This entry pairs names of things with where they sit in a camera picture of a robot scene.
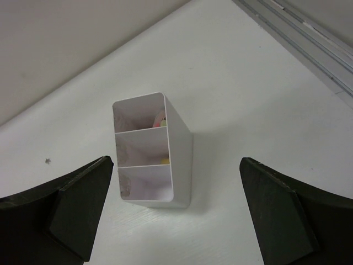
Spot pink highlighter pen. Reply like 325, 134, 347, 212
152, 110, 167, 128

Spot white three-compartment organizer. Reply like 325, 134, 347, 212
113, 92, 193, 208

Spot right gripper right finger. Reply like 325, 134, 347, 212
239, 157, 352, 264

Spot tan yellow eraser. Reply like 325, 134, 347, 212
161, 158, 170, 165

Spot right side aluminium rail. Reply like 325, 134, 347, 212
235, 1, 352, 97

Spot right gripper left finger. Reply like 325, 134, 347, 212
1, 156, 114, 264

